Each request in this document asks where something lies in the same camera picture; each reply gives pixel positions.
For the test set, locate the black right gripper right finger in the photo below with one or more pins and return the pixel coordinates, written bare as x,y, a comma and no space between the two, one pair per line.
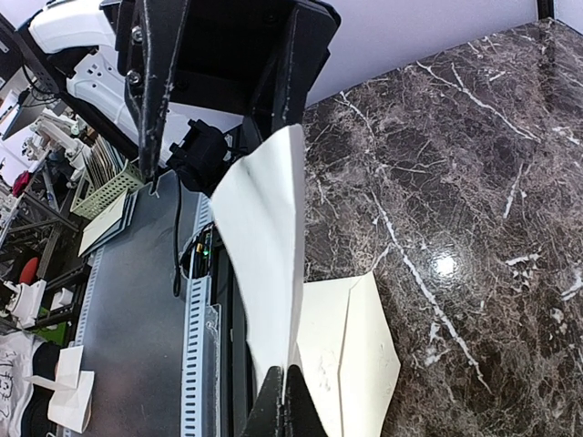
301,418

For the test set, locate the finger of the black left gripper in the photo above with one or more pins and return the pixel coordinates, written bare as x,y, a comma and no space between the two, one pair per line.
150,39
280,96

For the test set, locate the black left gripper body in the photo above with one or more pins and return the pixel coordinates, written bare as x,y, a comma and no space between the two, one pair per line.
225,46

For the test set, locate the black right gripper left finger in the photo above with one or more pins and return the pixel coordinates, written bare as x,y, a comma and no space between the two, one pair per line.
265,418

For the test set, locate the white letter paper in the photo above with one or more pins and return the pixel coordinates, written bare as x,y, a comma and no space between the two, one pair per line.
258,208

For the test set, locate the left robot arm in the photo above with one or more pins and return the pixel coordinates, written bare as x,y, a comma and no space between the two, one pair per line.
69,46

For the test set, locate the cream envelope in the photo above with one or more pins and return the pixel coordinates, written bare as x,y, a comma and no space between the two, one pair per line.
348,357

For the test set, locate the green plastic basket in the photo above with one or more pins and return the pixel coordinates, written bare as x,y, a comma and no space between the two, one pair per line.
89,201

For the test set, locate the black front rail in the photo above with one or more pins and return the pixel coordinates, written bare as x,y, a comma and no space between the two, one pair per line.
236,373

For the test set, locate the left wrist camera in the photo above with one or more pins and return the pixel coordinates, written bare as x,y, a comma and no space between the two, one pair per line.
199,159

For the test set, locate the white slotted cable duct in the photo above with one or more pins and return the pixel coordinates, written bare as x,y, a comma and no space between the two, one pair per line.
197,302

